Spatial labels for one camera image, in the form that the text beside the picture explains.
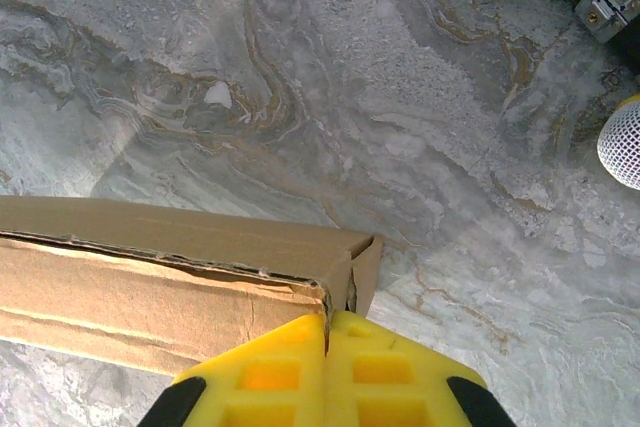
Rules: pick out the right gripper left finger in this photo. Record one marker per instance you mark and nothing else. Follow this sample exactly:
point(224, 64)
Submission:
point(270, 377)

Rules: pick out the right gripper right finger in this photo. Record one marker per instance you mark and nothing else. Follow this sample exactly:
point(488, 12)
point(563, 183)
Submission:
point(395, 377)

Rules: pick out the brown cardboard box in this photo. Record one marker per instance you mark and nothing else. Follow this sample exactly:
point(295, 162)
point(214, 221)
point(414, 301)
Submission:
point(150, 297)

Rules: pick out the black case with metal latches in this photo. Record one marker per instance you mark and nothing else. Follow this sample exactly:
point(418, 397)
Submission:
point(610, 2)

